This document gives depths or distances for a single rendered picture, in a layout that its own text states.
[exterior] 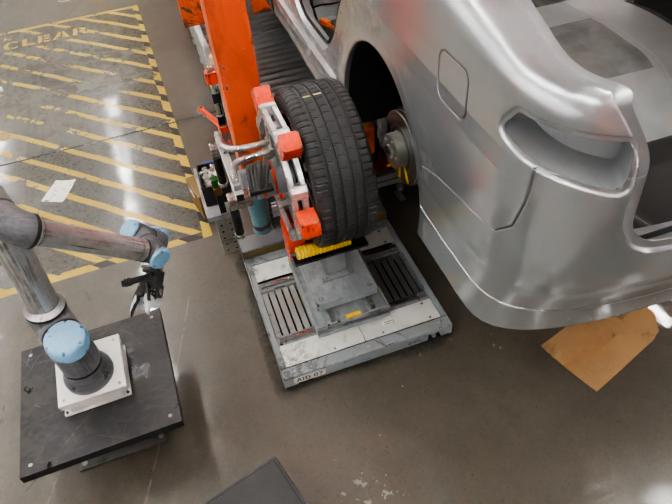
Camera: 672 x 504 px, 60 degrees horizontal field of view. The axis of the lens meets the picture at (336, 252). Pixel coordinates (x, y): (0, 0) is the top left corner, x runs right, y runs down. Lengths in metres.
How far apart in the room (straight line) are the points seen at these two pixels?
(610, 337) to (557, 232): 1.51
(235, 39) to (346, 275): 1.16
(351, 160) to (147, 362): 1.21
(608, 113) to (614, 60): 1.43
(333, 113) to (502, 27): 0.83
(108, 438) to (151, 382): 0.26
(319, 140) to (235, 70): 0.62
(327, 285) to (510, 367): 0.92
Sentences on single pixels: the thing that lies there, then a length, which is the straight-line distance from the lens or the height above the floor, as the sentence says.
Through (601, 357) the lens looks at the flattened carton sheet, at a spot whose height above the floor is 0.01.
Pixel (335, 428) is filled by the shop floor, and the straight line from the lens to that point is 2.59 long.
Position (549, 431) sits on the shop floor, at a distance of 2.67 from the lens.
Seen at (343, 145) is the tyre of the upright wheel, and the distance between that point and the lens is 2.10.
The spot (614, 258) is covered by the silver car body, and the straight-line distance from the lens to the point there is 1.65.
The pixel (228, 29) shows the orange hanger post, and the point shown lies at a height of 1.30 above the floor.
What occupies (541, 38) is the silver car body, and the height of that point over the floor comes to 1.67.
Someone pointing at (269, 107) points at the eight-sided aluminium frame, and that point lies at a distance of 2.29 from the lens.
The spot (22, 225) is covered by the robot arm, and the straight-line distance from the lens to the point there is 1.97.
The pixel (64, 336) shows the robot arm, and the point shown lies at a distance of 2.34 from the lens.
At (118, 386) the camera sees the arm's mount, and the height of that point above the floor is 0.37.
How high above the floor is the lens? 2.30
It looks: 46 degrees down
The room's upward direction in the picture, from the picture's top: 5 degrees counter-clockwise
